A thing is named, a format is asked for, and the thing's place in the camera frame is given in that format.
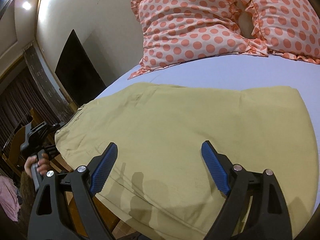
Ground right polka dot pillow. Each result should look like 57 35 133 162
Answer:
240 0 319 64

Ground person's left hand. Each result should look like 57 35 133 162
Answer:
24 153 52 178

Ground polka dot pillow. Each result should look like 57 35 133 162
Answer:
240 0 319 64
130 0 267 78

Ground lavender bed sheet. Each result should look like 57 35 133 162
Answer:
96 53 320 205

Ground pink cloth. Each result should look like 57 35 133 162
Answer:
0 175 20 222

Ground left polka dot pillow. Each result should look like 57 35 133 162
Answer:
130 0 267 78

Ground dark curtain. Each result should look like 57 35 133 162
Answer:
1 68 60 154

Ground black wall television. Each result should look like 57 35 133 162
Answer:
55 30 106 106

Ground khaki green pants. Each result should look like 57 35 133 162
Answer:
55 82 319 239

